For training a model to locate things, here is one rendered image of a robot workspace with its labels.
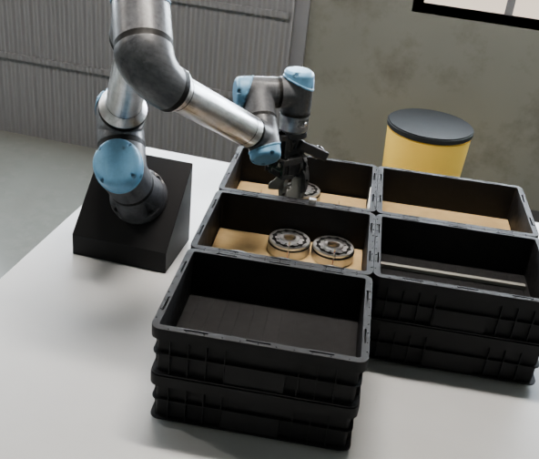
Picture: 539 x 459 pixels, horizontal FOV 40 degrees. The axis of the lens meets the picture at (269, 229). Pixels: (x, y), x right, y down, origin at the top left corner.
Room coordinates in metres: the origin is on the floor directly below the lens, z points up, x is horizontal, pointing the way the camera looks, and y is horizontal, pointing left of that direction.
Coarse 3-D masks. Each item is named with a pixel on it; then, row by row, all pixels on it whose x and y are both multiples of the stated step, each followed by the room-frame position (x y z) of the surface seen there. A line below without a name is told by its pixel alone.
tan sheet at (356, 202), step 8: (240, 184) 1.93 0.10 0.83; (248, 184) 1.94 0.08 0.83; (256, 184) 1.95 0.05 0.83; (264, 184) 1.95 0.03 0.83; (264, 192) 1.90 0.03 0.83; (272, 192) 1.90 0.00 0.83; (320, 200) 1.89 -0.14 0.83; (328, 200) 1.89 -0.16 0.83; (336, 200) 1.90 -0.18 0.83; (344, 200) 1.90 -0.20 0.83; (352, 200) 1.91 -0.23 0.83; (360, 200) 1.91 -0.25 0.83
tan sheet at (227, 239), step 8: (224, 232) 1.64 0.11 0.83; (232, 232) 1.65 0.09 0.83; (240, 232) 1.65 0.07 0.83; (248, 232) 1.66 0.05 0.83; (216, 240) 1.60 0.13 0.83; (224, 240) 1.60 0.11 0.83; (232, 240) 1.61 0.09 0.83; (240, 240) 1.61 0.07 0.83; (248, 240) 1.62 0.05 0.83; (256, 240) 1.62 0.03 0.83; (264, 240) 1.62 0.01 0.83; (224, 248) 1.57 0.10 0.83; (232, 248) 1.57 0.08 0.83; (240, 248) 1.58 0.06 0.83; (248, 248) 1.58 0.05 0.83; (256, 248) 1.58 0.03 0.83; (264, 248) 1.59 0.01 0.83; (272, 256) 1.55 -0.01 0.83; (360, 256) 1.60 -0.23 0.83; (352, 264) 1.56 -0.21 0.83; (360, 264) 1.56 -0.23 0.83
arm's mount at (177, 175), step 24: (168, 168) 1.80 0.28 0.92; (96, 192) 1.76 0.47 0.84; (168, 192) 1.75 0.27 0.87; (96, 216) 1.71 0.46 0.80; (168, 216) 1.70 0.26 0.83; (96, 240) 1.66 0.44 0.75; (120, 240) 1.66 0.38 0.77; (144, 240) 1.65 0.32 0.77; (168, 240) 1.65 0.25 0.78; (144, 264) 1.64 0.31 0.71; (168, 264) 1.65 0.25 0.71
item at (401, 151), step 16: (400, 112) 3.33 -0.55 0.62; (416, 112) 3.36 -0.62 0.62; (432, 112) 3.38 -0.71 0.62; (400, 128) 3.12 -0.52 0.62; (416, 128) 3.14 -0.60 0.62; (432, 128) 3.16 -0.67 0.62; (448, 128) 3.18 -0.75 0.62; (464, 128) 3.20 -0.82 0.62; (400, 144) 3.11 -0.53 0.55; (416, 144) 3.06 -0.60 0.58; (432, 144) 3.04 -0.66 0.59; (448, 144) 3.04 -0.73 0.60; (464, 144) 3.10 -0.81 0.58; (384, 160) 3.20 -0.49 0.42; (400, 160) 3.10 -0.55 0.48; (416, 160) 3.06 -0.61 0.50; (432, 160) 3.04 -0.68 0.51; (448, 160) 3.06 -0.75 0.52; (464, 160) 3.18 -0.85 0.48
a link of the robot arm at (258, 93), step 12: (240, 84) 1.69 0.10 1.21; (252, 84) 1.69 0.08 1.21; (264, 84) 1.70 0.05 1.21; (276, 84) 1.71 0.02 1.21; (240, 96) 1.68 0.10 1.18; (252, 96) 1.68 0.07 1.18; (264, 96) 1.68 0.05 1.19; (276, 96) 1.70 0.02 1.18; (252, 108) 1.65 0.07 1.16; (264, 108) 1.65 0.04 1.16
